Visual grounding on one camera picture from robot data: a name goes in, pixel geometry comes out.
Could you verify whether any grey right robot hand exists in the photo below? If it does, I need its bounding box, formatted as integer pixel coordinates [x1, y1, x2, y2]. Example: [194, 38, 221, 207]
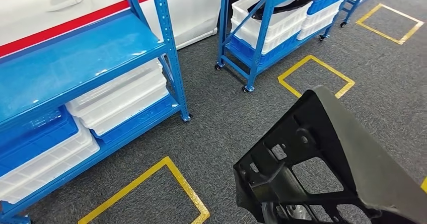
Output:
[260, 202, 313, 224]

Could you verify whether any black plastic plate frame part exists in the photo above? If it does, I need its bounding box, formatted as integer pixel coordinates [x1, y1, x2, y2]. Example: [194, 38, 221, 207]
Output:
[233, 86, 427, 224]

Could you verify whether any black curved plastic part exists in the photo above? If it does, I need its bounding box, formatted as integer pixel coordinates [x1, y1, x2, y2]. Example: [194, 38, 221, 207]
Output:
[248, 0, 326, 20]

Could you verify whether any blue metal shelf rack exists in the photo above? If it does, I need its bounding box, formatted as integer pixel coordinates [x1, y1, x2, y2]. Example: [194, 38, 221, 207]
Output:
[0, 0, 192, 224]

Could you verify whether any white car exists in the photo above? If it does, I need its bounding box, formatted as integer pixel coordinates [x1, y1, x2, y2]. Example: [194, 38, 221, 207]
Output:
[0, 0, 254, 58]

